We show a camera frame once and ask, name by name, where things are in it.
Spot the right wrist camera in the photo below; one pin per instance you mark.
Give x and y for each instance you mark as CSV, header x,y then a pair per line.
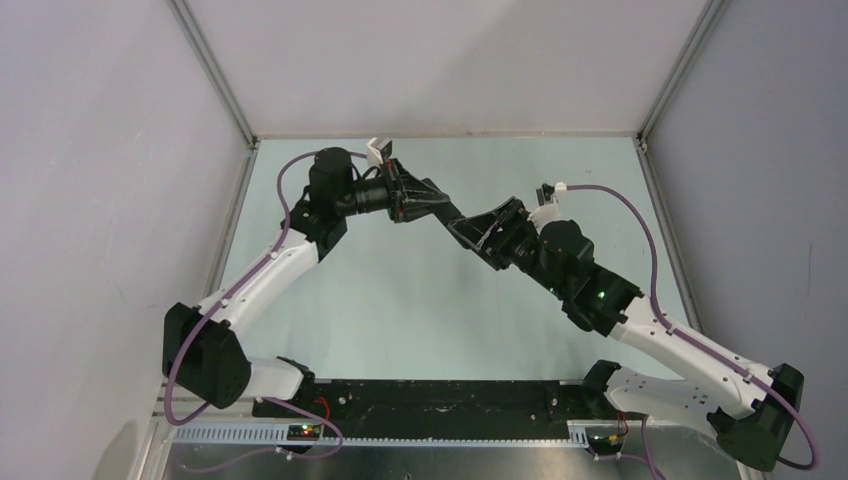
x,y
550,202

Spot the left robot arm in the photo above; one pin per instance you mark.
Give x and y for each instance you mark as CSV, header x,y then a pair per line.
x,y
202,350

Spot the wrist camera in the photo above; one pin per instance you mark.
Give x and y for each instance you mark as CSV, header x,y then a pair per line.
x,y
378,150
550,202

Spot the aluminium frame rail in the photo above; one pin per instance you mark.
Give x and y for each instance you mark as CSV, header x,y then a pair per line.
x,y
203,51

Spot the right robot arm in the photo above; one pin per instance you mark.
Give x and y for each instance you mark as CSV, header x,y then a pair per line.
x,y
745,406

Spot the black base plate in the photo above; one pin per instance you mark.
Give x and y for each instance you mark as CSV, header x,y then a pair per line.
x,y
454,409

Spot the white cable duct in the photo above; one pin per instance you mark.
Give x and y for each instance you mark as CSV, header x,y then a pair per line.
x,y
270,434

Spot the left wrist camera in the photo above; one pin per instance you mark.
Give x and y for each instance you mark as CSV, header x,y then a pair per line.
x,y
378,150

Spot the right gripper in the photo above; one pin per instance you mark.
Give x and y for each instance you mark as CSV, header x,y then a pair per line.
x,y
480,232

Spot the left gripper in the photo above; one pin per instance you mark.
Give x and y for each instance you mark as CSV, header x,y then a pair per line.
x,y
411,198

